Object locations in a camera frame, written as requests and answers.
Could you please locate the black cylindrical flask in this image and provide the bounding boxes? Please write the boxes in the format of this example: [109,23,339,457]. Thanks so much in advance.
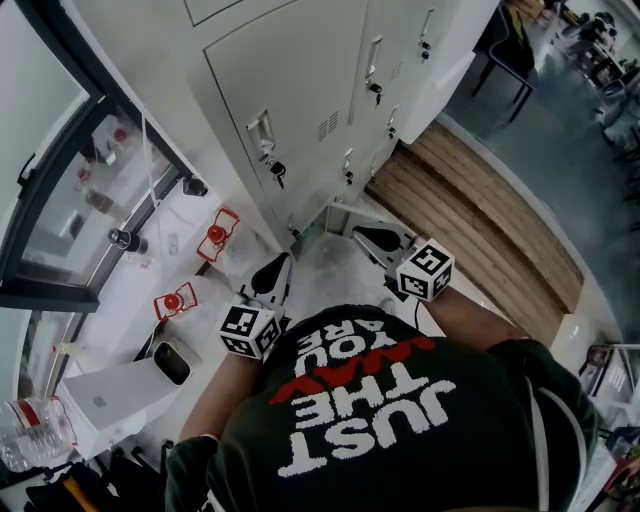
[108,227,150,256]

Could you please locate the person's dark green printed shirt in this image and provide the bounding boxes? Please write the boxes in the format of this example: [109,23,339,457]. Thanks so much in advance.
[164,304,601,512]

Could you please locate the black office chair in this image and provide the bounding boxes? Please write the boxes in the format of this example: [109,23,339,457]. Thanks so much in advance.
[24,439,176,512]

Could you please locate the white hanging cable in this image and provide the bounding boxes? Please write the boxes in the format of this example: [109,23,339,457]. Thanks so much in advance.
[141,104,164,211]

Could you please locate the clear water jug red cap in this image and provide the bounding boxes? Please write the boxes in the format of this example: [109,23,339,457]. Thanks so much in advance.
[153,277,226,341]
[196,208,261,276]

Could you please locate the grey metal locker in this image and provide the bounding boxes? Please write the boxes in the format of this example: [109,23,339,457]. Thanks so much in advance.
[72,0,451,261]

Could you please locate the person's left forearm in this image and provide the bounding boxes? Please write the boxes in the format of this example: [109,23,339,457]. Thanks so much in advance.
[178,349,264,444]

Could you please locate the white metal shelf rack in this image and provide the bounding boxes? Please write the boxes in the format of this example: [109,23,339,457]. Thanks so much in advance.
[579,342,640,431]

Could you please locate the black framed window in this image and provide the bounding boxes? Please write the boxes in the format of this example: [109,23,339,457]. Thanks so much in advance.
[0,0,194,314]

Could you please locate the wooden steps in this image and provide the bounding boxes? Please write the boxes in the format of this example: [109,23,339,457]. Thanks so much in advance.
[364,119,585,349]

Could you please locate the crushed clear plastic jug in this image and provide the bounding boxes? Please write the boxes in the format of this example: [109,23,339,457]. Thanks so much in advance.
[0,397,77,474]

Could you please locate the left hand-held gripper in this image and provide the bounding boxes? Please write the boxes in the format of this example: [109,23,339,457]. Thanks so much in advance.
[219,252,294,360]

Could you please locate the small white trash bin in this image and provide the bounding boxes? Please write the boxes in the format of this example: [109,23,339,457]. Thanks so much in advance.
[151,337,204,387]

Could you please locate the person's right forearm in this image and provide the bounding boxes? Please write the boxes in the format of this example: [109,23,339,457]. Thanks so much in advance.
[424,287,529,351]

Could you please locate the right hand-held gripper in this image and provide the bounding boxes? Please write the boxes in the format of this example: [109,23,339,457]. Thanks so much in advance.
[352,223,456,302]

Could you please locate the white cardboard box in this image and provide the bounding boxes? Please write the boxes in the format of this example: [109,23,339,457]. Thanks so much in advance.
[54,357,181,461]

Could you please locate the black chair with thin legs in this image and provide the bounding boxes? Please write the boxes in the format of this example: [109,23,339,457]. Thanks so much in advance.
[469,0,541,126]

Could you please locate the white window ledge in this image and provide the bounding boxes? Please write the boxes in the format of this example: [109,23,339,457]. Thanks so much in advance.
[54,174,236,381]

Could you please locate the white cabinet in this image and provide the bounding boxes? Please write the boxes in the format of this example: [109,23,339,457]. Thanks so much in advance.
[399,0,504,146]

